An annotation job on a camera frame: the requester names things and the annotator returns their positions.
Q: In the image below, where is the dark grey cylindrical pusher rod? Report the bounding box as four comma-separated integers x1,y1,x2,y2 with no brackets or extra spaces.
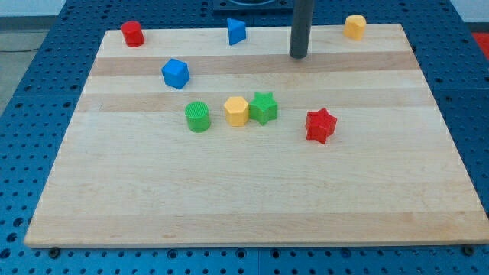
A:
289,0,314,60

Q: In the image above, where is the yellow hexagon block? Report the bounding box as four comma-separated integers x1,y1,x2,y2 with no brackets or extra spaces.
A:
224,96,249,127

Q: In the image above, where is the red star block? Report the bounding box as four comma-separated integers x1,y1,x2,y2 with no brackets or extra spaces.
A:
305,108,338,144

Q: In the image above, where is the red cylinder block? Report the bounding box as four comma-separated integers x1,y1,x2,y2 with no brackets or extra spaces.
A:
121,21,145,47

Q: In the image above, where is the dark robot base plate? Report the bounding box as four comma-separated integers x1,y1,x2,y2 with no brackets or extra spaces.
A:
212,0,294,13

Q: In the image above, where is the blue cube block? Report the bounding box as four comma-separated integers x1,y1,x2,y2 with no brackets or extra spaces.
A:
161,59,190,89

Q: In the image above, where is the green star block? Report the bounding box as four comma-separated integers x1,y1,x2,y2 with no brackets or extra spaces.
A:
249,92,278,125

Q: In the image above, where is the blue triangle block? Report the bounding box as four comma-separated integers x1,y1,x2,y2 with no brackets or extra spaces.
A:
227,18,247,46

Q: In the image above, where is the yellow heart block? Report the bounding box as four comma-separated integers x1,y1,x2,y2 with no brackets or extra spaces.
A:
343,15,367,40

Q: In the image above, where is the green cylinder block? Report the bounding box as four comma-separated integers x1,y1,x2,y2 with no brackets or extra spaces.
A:
185,101,211,133

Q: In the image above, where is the wooden board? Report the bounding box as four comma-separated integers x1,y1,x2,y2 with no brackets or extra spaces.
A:
24,24,488,248

